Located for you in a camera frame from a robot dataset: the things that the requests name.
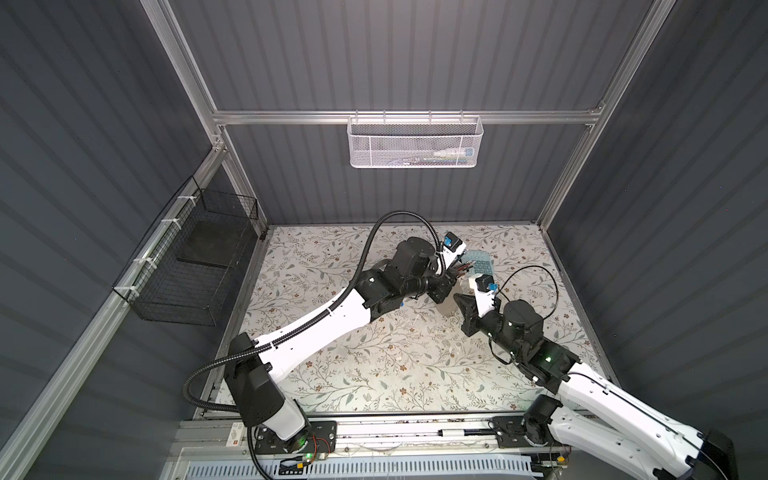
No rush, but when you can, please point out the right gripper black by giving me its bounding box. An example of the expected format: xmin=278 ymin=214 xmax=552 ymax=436
xmin=453 ymin=290 xmax=523 ymax=361

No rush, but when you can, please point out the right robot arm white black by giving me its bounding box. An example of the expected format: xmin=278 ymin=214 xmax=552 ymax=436
xmin=454 ymin=291 xmax=739 ymax=479

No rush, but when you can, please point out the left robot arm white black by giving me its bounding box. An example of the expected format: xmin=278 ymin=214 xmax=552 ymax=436
xmin=224 ymin=232 xmax=466 ymax=450

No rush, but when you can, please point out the glue tube in basket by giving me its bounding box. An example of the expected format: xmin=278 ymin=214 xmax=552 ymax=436
xmin=413 ymin=147 xmax=476 ymax=164

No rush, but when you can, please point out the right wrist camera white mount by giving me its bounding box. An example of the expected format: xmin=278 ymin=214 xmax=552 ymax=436
xmin=468 ymin=274 xmax=498 ymax=318

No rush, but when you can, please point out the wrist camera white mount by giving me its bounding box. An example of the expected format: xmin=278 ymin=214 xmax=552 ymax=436
xmin=440 ymin=231 xmax=466 ymax=270
xmin=468 ymin=274 xmax=498 ymax=318

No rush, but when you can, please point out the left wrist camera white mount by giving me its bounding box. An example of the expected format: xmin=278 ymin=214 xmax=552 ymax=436
xmin=440 ymin=231 xmax=466 ymax=270

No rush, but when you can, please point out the white wire mesh basket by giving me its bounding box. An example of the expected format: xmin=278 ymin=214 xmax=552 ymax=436
xmin=346 ymin=115 xmax=484 ymax=169

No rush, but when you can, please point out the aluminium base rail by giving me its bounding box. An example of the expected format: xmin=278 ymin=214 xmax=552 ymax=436
xmin=173 ymin=413 xmax=655 ymax=463

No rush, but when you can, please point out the black wire basket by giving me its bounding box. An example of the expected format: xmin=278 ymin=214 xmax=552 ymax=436
xmin=113 ymin=181 xmax=259 ymax=327

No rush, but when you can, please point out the black corrugated cable conduit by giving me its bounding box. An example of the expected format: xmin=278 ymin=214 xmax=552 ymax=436
xmin=182 ymin=209 xmax=445 ymax=414

